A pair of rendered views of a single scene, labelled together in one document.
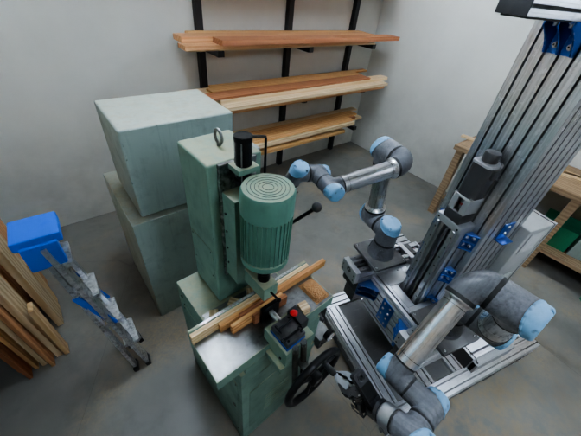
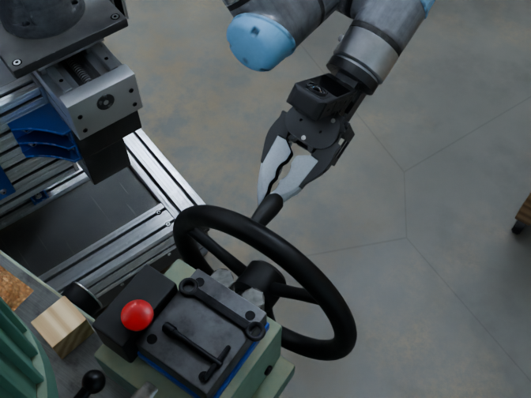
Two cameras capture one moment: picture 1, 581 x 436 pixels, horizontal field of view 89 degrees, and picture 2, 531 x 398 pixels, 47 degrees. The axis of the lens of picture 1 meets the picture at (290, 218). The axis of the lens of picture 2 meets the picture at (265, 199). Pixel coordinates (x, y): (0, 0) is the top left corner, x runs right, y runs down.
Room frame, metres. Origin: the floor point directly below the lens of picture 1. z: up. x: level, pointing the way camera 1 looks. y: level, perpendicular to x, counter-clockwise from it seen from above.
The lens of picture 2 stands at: (0.57, 0.18, 1.55)
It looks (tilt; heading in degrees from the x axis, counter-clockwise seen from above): 56 degrees down; 260
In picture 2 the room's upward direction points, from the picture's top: straight up
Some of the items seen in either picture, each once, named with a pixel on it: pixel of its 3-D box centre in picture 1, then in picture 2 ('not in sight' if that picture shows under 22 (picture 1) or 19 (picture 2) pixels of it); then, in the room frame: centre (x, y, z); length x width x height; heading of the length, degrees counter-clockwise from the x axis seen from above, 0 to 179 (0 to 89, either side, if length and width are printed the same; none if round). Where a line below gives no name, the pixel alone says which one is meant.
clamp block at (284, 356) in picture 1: (288, 336); (193, 354); (0.61, -0.05, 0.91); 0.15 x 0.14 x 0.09; 135
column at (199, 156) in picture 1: (223, 222); not in sight; (0.96, 0.29, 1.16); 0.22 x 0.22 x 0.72; 45
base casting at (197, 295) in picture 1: (246, 304); not in sight; (0.84, 0.17, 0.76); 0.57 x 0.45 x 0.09; 45
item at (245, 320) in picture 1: (258, 311); not in sight; (0.70, 0.09, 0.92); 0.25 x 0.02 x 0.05; 135
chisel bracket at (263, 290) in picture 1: (260, 281); not in sight; (0.77, 0.09, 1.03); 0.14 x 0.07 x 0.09; 45
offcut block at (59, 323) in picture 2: (303, 308); (63, 327); (0.74, -0.10, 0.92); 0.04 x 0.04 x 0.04; 36
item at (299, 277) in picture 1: (277, 291); not in sight; (0.82, 0.02, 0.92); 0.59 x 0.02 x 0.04; 135
